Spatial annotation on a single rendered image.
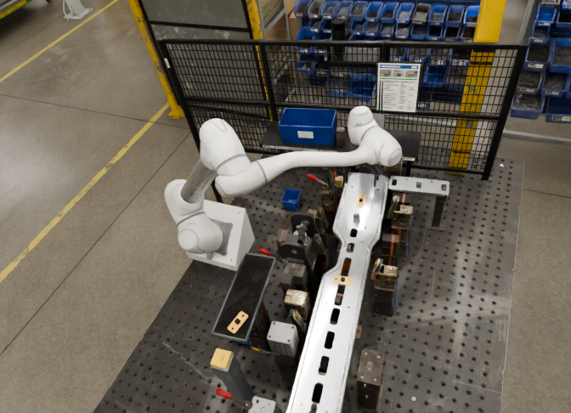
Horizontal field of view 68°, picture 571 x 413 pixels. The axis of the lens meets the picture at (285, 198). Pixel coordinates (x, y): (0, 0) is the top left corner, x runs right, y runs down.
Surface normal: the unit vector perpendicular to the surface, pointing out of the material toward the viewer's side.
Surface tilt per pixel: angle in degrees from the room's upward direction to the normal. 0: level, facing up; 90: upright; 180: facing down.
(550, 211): 0
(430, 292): 0
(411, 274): 0
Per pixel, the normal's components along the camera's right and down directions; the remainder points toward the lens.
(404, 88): -0.28, 0.73
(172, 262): -0.14, -0.67
